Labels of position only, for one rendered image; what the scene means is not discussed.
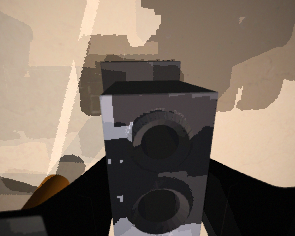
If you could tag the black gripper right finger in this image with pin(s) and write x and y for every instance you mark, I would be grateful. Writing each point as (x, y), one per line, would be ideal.
(237, 204)

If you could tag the orange-brown cylinder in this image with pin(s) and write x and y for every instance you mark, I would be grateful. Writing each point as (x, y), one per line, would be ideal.
(51, 185)

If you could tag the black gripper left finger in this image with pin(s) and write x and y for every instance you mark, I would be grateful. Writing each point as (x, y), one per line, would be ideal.
(83, 208)

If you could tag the grey plate with three holes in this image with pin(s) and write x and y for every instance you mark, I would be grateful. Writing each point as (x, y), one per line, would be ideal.
(158, 138)

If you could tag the dark grey base with two pins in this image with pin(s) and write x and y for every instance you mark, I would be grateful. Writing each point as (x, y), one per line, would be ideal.
(139, 71)

